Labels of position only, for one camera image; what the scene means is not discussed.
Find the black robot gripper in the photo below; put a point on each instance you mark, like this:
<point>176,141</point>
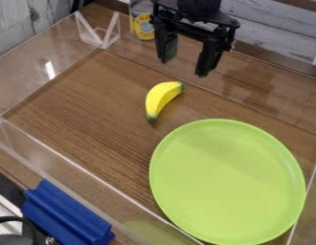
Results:
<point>194,11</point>

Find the yellow toy banana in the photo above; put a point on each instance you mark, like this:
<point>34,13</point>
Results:
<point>163,92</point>

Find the lime green plate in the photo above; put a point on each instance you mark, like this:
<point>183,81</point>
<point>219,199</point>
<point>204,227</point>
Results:
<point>227,182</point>

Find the yellow labelled tin can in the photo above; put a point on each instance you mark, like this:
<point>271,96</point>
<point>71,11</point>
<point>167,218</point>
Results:
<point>140,11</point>

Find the blue plastic block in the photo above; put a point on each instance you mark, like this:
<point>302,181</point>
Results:
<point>64,218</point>

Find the clear acrylic triangle bracket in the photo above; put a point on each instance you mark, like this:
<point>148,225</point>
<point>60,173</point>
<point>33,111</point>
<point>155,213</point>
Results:
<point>99,37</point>

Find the clear acrylic enclosure wall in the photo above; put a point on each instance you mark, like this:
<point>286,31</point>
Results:
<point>73,126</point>

